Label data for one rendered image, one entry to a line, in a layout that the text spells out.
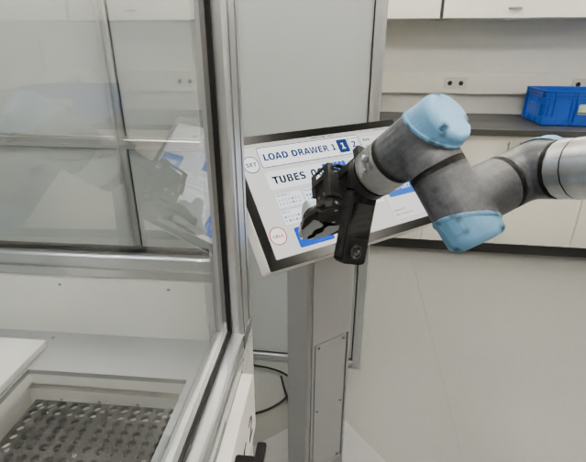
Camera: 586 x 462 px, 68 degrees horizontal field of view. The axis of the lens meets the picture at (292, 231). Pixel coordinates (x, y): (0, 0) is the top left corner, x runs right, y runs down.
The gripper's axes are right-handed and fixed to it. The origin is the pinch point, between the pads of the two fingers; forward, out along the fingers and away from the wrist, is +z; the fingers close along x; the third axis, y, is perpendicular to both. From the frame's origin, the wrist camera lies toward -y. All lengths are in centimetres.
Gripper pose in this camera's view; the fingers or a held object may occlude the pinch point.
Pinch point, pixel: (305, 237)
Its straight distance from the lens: 79.8
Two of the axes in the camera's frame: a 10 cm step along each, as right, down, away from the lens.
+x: -8.8, -1.6, -4.6
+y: -0.5, -9.1, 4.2
